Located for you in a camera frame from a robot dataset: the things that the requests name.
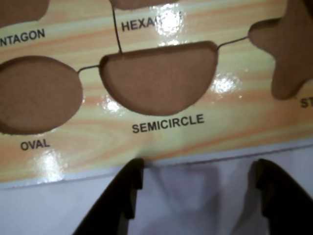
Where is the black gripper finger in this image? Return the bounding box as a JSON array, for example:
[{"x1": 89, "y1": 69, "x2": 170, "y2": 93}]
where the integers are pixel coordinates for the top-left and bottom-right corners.
[
  {"x1": 252, "y1": 158, "x2": 313, "y2": 235},
  {"x1": 72, "y1": 158, "x2": 145, "y2": 235}
]

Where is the wooden shape puzzle board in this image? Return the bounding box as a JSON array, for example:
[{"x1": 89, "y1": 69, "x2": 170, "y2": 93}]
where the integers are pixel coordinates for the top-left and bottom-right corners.
[{"x1": 0, "y1": 0, "x2": 313, "y2": 189}]

